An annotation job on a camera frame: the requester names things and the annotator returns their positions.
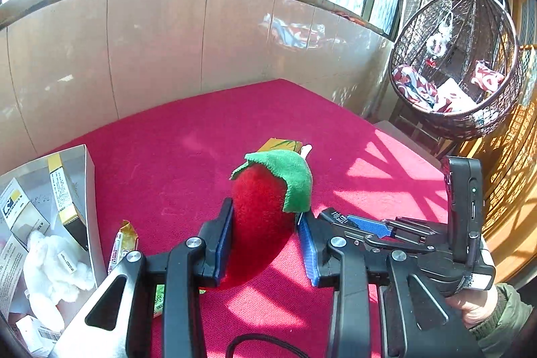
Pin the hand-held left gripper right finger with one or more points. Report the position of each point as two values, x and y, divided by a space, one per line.
310 257

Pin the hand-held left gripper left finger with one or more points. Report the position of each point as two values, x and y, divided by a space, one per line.
224 244

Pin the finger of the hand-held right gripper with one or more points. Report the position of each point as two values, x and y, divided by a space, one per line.
337 218
371 226

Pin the red strawberry plush toy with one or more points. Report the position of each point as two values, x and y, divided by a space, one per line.
264 215

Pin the white cardboard box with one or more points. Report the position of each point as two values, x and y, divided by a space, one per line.
90 190

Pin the white medicine box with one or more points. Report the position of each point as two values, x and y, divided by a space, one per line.
21 207

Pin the person's right forearm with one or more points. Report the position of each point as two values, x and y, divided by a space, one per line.
503 324

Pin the person's right hand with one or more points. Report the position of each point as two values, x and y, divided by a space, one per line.
476 307

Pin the yellow green packet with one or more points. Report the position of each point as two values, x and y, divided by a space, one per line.
279 144

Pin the gold snack bar packet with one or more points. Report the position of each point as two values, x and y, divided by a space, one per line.
123 244

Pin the red table cloth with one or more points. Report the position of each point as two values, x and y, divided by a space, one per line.
188 131

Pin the red white pillow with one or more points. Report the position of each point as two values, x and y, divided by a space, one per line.
486 77

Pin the red white seat cushion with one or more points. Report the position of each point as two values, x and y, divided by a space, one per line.
413 83

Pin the white dreamcatcher ornament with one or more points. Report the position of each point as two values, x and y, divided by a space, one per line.
438 41

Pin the gold striped medicine box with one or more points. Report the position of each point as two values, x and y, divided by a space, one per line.
63 190

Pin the white plush toy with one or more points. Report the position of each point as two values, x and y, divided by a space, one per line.
50 270

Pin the hanging wicker egg chair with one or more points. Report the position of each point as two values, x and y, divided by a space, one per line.
495 26

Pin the white labelled box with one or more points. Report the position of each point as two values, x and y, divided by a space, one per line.
35 333

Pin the white printed packet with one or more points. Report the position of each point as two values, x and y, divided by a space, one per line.
10 270

